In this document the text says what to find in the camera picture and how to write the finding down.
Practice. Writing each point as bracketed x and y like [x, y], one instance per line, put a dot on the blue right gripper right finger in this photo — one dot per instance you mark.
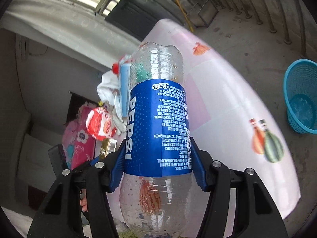
[197, 166]

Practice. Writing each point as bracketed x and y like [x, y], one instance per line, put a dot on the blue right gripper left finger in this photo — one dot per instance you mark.
[117, 160]

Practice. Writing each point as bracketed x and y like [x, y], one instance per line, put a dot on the clear Pepsi plastic bottle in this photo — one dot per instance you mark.
[154, 193]

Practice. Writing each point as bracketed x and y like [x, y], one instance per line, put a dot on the red white snack bag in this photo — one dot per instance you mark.
[99, 124]

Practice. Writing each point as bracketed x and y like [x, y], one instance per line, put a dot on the blue plastic trash basket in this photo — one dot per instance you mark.
[299, 89]

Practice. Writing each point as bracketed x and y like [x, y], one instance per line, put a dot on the gold cigarette box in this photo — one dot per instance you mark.
[108, 146]

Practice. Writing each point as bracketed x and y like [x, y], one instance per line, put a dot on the pink floral bag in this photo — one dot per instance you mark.
[78, 144]

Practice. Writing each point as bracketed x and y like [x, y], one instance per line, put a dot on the pink patterned bed sheet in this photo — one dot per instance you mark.
[251, 180]

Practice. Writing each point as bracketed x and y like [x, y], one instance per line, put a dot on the crumpled white tissue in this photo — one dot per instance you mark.
[109, 95]

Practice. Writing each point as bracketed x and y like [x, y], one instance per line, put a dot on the light blue bottle red cap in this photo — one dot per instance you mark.
[123, 72]

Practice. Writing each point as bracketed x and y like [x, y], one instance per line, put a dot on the yellow broom handle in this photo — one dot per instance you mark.
[185, 16]

